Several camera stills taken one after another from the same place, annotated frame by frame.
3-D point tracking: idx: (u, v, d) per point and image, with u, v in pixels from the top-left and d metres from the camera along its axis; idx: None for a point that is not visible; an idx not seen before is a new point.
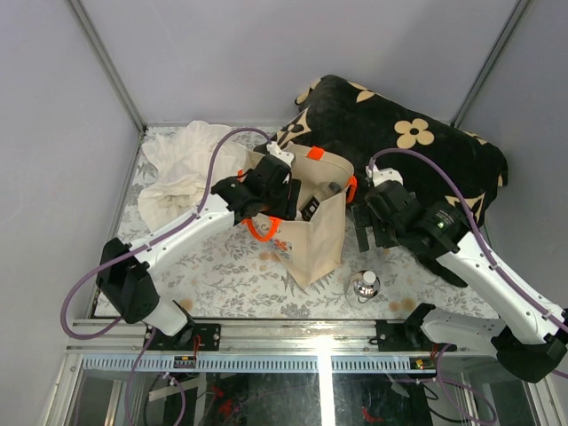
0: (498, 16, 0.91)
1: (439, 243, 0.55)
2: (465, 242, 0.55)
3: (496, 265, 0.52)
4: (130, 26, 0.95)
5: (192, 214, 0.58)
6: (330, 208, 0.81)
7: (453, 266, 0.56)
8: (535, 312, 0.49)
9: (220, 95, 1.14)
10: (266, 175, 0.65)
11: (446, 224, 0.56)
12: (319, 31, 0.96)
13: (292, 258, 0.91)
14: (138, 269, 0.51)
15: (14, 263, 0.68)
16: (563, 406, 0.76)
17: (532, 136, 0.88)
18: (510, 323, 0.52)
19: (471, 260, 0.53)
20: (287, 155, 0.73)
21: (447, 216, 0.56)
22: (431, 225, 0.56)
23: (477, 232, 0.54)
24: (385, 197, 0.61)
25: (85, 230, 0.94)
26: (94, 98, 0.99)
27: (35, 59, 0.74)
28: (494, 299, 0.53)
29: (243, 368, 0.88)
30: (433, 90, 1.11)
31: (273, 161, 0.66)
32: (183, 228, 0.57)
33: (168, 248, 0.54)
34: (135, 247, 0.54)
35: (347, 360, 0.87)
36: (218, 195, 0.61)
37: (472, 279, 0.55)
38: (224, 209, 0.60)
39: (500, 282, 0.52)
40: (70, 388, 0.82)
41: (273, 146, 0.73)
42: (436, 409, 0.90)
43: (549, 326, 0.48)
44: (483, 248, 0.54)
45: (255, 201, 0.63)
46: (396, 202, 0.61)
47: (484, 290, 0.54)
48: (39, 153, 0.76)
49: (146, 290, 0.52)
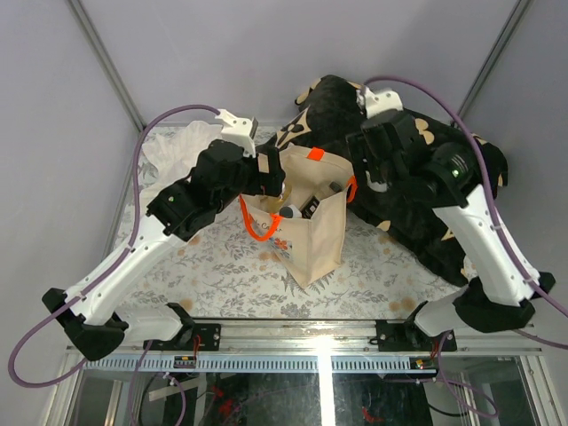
0: (498, 15, 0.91)
1: (448, 193, 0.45)
2: (473, 196, 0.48)
3: (498, 226, 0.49)
4: (130, 26, 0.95)
5: (125, 248, 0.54)
6: (331, 205, 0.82)
7: (448, 217, 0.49)
8: (517, 277, 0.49)
9: (220, 95, 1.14)
10: (209, 177, 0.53)
11: (461, 172, 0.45)
12: (318, 31, 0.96)
13: (292, 258, 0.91)
14: (74, 325, 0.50)
15: (16, 262, 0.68)
16: (563, 405, 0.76)
17: (532, 135, 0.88)
18: (486, 283, 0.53)
19: (475, 217, 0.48)
20: (243, 123, 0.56)
21: (463, 165, 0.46)
22: (447, 173, 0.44)
23: (488, 185, 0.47)
24: (396, 131, 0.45)
25: (85, 231, 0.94)
26: (94, 97, 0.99)
27: (36, 60, 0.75)
28: (479, 258, 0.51)
29: (242, 368, 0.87)
30: (433, 90, 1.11)
31: (214, 156, 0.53)
32: (116, 268, 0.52)
33: (103, 295, 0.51)
34: (70, 297, 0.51)
35: (347, 360, 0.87)
36: (155, 216, 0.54)
37: (466, 234, 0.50)
38: (160, 233, 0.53)
39: (495, 243, 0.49)
40: (70, 388, 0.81)
41: (223, 114, 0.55)
42: (436, 406, 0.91)
43: (525, 288, 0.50)
44: (490, 205, 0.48)
45: (200, 211, 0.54)
46: (403, 138, 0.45)
47: (471, 247, 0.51)
48: (39, 153, 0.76)
49: (90, 338, 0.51)
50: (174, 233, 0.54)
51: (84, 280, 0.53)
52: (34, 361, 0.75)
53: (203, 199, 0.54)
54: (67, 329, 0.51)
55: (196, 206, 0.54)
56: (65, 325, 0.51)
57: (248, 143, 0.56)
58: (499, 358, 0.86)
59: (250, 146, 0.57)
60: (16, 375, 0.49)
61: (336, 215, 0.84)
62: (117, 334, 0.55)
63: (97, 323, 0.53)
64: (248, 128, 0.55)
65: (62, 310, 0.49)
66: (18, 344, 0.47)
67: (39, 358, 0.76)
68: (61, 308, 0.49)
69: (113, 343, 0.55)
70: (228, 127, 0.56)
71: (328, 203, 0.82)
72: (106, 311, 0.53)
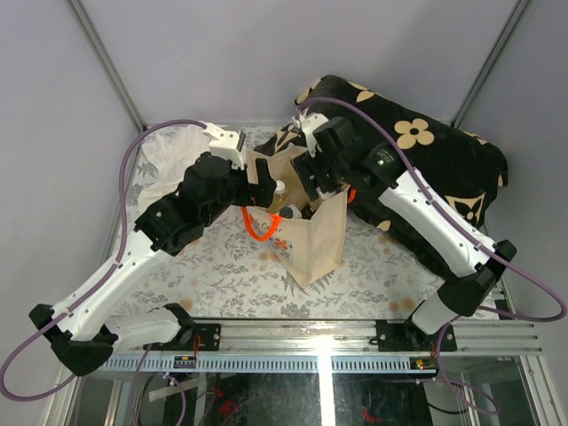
0: (498, 15, 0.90)
1: (380, 181, 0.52)
2: (404, 178, 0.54)
3: (432, 201, 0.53)
4: (130, 25, 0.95)
5: (113, 264, 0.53)
6: (331, 209, 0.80)
7: (390, 203, 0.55)
8: (468, 244, 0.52)
9: (220, 95, 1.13)
10: (196, 192, 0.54)
11: (386, 161, 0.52)
12: (318, 31, 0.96)
13: (292, 258, 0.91)
14: (61, 341, 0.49)
15: (16, 262, 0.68)
16: (563, 406, 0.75)
17: (532, 135, 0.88)
18: (447, 257, 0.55)
19: (408, 196, 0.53)
20: (231, 136, 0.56)
21: (389, 156, 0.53)
22: (373, 164, 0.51)
23: (413, 169, 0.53)
24: (335, 134, 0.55)
25: (85, 231, 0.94)
26: (93, 96, 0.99)
27: (36, 59, 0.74)
28: (430, 234, 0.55)
29: (242, 368, 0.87)
30: (433, 90, 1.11)
31: (199, 171, 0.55)
32: (104, 284, 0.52)
33: (90, 311, 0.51)
34: (57, 313, 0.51)
35: (347, 360, 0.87)
36: (143, 232, 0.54)
37: (410, 214, 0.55)
38: (147, 250, 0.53)
39: (435, 216, 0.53)
40: (70, 389, 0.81)
41: (210, 128, 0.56)
42: (435, 404, 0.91)
43: (479, 256, 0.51)
44: (419, 184, 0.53)
45: (187, 226, 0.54)
46: (343, 139, 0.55)
47: (421, 224, 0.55)
48: (39, 152, 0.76)
49: (78, 354, 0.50)
50: (161, 248, 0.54)
51: (72, 297, 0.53)
52: (34, 361, 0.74)
53: (192, 213, 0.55)
54: (55, 345, 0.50)
55: (185, 220, 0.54)
56: (52, 342, 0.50)
57: (237, 156, 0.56)
58: (499, 358, 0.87)
59: (239, 159, 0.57)
60: (4, 391, 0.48)
61: (337, 224, 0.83)
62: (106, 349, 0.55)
63: (84, 339, 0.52)
64: (234, 141, 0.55)
65: (49, 327, 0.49)
66: (4, 363, 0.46)
67: (38, 358, 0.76)
68: (48, 325, 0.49)
69: (101, 358, 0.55)
70: (216, 140, 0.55)
71: (328, 209, 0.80)
72: (93, 326, 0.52)
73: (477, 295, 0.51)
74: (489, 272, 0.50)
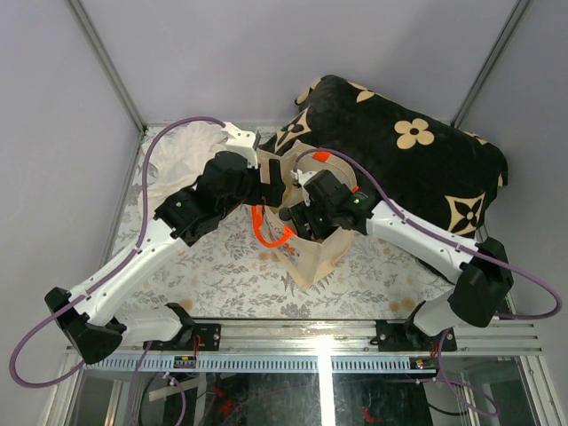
0: (497, 16, 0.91)
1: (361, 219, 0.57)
2: (379, 208, 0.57)
3: (406, 218, 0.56)
4: (129, 27, 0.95)
5: (131, 249, 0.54)
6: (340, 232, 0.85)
7: (376, 232, 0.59)
8: (448, 248, 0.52)
9: (220, 95, 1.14)
10: (215, 185, 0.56)
11: (362, 199, 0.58)
12: (318, 31, 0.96)
13: (297, 262, 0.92)
14: (78, 323, 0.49)
15: (15, 262, 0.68)
16: (563, 406, 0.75)
17: (532, 134, 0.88)
18: (439, 268, 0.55)
19: (384, 219, 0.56)
20: (247, 136, 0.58)
21: (364, 194, 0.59)
22: (351, 204, 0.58)
23: (387, 199, 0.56)
24: (319, 185, 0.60)
25: (85, 231, 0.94)
26: (94, 97, 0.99)
27: (36, 59, 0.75)
28: (417, 250, 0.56)
29: (242, 368, 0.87)
30: (433, 90, 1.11)
31: (219, 165, 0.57)
32: (122, 268, 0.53)
33: (107, 295, 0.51)
34: (74, 296, 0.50)
35: (347, 360, 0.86)
36: (162, 219, 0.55)
37: (393, 237, 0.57)
38: (166, 238, 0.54)
39: (412, 232, 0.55)
40: (69, 389, 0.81)
41: (229, 128, 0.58)
42: (435, 405, 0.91)
43: (462, 256, 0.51)
44: (393, 209, 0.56)
45: (205, 217, 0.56)
46: (327, 187, 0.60)
47: (406, 244, 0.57)
48: (39, 152, 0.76)
49: (92, 338, 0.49)
50: (180, 237, 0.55)
51: (89, 281, 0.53)
52: (34, 361, 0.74)
53: (209, 205, 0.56)
54: (68, 330, 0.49)
55: (202, 211, 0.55)
56: (67, 326, 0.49)
57: (252, 154, 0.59)
58: (499, 358, 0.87)
59: (254, 158, 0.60)
60: (15, 374, 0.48)
61: (349, 237, 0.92)
62: (116, 336, 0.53)
63: (98, 324, 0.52)
64: (251, 140, 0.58)
65: (67, 308, 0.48)
66: (19, 344, 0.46)
67: (37, 358, 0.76)
68: (65, 307, 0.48)
69: (110, 347, 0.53)
70: (232, 139, 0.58)
71: (343, 235, 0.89)
72: (108, 311, 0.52)
73: (475, 295, 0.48)
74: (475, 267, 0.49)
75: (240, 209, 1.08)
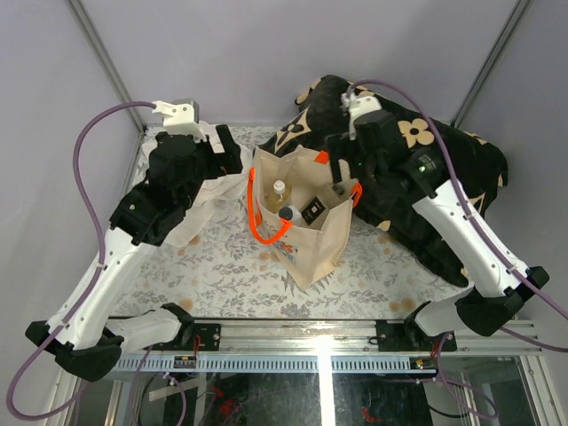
0: (497, 16, 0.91)
1: (419, 190, 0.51)
2: (444, 190, 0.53)
3: (470, 216, 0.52)
4: (129, 27, 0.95)
5: (97, 267, 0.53)
6: (337, 215, 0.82)
7: (426, 213, 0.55)
8: (499, 265, 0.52)
9: (220, 95, 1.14)
10: (165, 177, 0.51)
11: (428, 168, 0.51)
12: (318, 31, 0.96)
13: (296, 259, 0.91)
14: (65, 352, 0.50)
15: (16, 261, 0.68)
16: (564, 406, 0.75)
17: (532, 134, 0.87)
18: (476, 276, 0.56)
19: (446, 208, 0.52)
20: (183, 110, 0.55)
21: (430, 162, 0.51)
22: (414, 170, 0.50)
23: (456, 181, 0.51)
24: (380, 131, 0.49)
25: (84, 230, 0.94)
26: (93, 96, 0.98)
27: (36, 59, 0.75)
28: (462, 250, 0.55)
29: (243, 368, 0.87)
30: (433, 90, 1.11)
31: (164, 153, 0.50)
32: (92, 289, 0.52)
33: (86, 318, 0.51)
34: (53, 327, 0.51)
35: (347, 360, 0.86)
36: (120, 227, 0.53)
37: (443, 225, 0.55)
38: (129, 246, 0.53)
39: (469, 232, 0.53)
40: (70, 387, 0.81)
41: (161, 106, 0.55)
42: (436, 406, 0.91)
43: (510, 278, 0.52)
44: (460, 198, 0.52)
45: (165, 213, 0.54)
46: (387, 138, 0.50)
47: (452, 237, 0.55)
48: (39, 152, 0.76)
49: (86, 360, 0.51)
50: (143, 241, 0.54)
51: (64, 308, 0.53)
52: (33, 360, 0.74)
53: (166, 200, 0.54)
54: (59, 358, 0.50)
55: (159, 208, 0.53)
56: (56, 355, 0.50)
57: (195, 130, 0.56)
58: (499, 358, 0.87)
59: (198, 132, 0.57)
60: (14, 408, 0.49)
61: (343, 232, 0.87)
62: (114, 350, 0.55)
63: (88, 345, 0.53)
64: (190, 114, 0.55)
65: (48, 341, 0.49)
66: (12, 384, 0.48)
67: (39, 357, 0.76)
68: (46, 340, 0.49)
69: (112, 358, 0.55)
70: (169, 118, 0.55)
71: (339, 229, 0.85)
72: (93, 332, 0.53)
73: (498, 315, 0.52)
74: (517, 297, 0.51)
75: (240, 209, 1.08)
